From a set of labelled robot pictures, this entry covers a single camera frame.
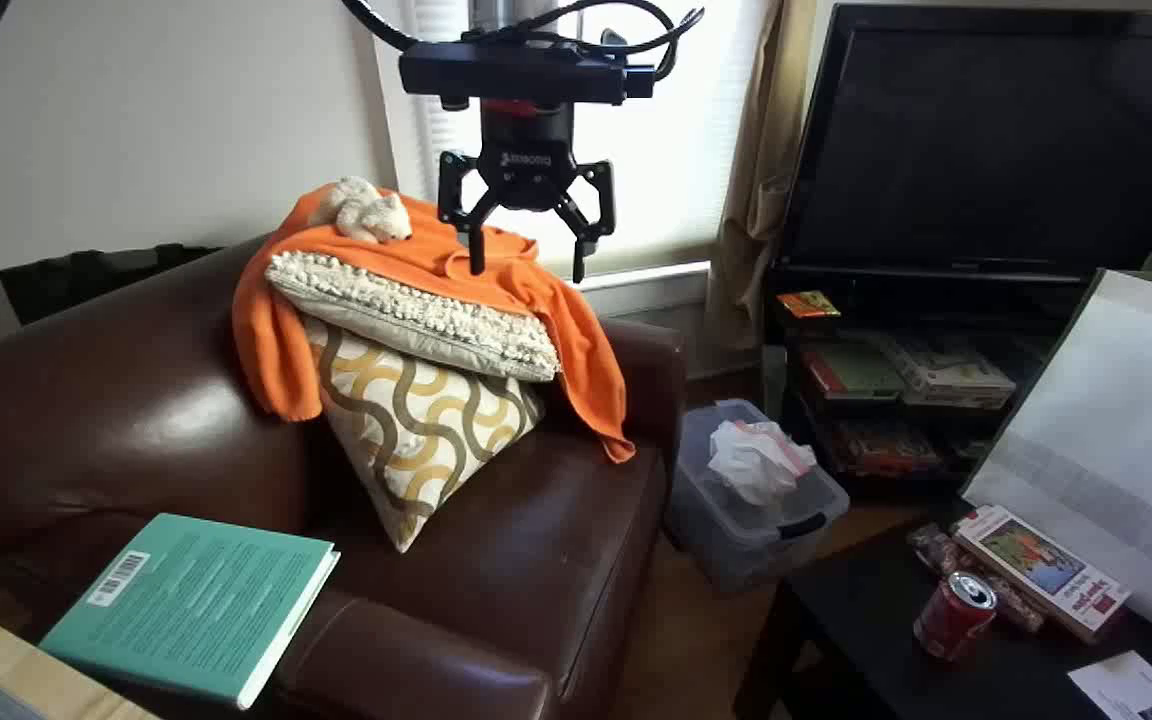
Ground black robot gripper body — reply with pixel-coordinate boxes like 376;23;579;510
435;101;618;226

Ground white fluffy plush toy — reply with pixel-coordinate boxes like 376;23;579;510
325;178;411;245

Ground cream knitted pillow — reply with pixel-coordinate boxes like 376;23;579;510
263;251;560;384

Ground white window blind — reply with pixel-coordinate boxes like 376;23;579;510
364;0;771;284

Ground yellow patterned cushion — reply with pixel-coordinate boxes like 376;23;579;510
309;322;546;552

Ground orange fleece blanket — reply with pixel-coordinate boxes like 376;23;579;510
229;189;637;463

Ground beige curtain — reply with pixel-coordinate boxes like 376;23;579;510
704;0;830;352

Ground clear plastic storage bin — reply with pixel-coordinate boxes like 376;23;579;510
669;402;850;593

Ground black flat screen television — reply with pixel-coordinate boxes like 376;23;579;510
786;5;1152;276

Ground brown leather armchair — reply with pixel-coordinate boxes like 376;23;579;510
0;250;686;720

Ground green hardcover book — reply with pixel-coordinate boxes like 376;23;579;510
46;514;342;713

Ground black coffee table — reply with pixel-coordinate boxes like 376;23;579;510
733;528;1152;720

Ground red soda can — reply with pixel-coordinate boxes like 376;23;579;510
911;573;996;663

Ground white shopping bag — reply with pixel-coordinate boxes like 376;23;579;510
966;256;1152;621

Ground colourful card box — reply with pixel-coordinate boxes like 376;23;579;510
954;504;1131;643

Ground wooden side table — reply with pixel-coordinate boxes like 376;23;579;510
0;630;157;720

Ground white paper sheet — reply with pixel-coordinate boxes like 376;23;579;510
1069;652;1152;720

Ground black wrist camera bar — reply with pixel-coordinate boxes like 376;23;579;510
402;39;655;106

